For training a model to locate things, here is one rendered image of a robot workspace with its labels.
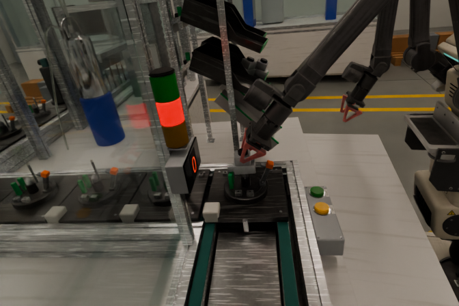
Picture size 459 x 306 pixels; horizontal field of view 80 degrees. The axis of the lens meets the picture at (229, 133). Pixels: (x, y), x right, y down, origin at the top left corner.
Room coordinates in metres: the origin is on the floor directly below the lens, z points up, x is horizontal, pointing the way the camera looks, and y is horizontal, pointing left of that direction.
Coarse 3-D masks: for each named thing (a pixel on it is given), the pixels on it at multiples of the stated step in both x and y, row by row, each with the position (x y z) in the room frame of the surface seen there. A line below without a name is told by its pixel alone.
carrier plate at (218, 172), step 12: (264, 168) 0.78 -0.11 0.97; (276, 168) 0.77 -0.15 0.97; (216, 180) 0.75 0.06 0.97; (276, 180) 0.71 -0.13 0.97; (216, 192) 0.69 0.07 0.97; (276, 192) 0.65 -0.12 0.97; (228, 204) 0.62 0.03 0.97; (252, 204) 0.61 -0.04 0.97; (264, 204) 0.60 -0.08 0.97; (276, 204) 0.60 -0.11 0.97; (228, 216) 0.58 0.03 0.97; (240, 216) 0.57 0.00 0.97; (252, 216) 0.56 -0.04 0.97; (264, 216) 0.56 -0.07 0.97; (276, 216) 0.55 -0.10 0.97; (288, 216) 0.55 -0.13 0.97
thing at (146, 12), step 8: (144, 8) 1.77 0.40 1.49; (160, 8) 2.06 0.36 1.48; (144, 16) 1.75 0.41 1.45; (144, 24) 1.72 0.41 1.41; (152, 24) 1.85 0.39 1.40; (152, 32) 1.82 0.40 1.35; (152, 40) 1.79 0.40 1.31; (152, 48) 1.76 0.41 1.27; (168, 48) 2.05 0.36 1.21; (152, 56) 1.73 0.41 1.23; (160, 56) 1.85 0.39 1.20; (160, 64) 1.82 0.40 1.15
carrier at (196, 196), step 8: (208, 176) 0.78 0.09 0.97; (200, 184) 0.73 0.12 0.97; (192, 192) 0.70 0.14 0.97; (200, 192) 0.70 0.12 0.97; (192, 200) 0.66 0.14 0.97; (200, 200) 0.66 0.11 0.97; (192, 208) 0.62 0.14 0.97; (200, 208) 0.62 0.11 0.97; (192, 216) 0.59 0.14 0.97; (200, 216) 0.61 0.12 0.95
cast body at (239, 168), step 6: (240, 150) 0.68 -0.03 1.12; (234, 156) 0.67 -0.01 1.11; (246, 156) 0.66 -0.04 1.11; (234, 162) 0.66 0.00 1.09; (240, 162) 0.65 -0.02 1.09; (252, 162) 0.67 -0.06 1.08; (228, 168) 0.68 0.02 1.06; (234, 168) 0.66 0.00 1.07; (240, 168) 0.66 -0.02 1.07; (246, 168) 0.65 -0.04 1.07; (252, 168) 0.65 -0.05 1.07; (234, 174) 0.66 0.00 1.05
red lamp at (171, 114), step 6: (156, 102) 0.50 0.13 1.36; (168, 102) 0.49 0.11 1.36; (174, 102) 0.49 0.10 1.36; (180, 102) 0.51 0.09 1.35; (162, 108) 0.49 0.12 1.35; (168, 108) 0.49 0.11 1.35; (174, 108) 0.49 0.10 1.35; (180, 108) 0.50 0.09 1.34; (162, 114) 0.49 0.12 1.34; (168, 114) 0.49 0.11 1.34; (174, 114) 0.49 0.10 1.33; (180, 114) 0.50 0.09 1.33; (162, 120) 0.49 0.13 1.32; (168, 120) 0.49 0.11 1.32; (174, 120) 0.49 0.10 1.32; (180, 120) 0.49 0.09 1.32
